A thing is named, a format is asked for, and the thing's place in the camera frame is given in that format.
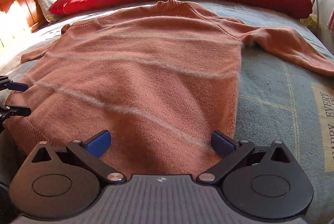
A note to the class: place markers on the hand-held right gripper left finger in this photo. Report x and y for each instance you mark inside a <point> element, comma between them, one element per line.
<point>97,143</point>

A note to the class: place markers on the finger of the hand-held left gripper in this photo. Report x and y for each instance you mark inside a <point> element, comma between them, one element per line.
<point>18,87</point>
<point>19,111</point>

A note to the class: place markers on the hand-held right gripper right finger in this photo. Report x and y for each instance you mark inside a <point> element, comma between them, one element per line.
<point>223,144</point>

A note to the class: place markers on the orange knitted sweater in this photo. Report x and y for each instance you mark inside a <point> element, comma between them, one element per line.
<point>146,70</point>

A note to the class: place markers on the grey checked pillow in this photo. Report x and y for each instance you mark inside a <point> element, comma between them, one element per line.
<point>47,7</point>

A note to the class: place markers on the yellow-green bag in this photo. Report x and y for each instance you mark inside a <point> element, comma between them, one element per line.
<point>310,21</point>

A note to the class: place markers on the tied pink-orange curtain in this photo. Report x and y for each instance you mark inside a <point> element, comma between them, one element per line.
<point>331,20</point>

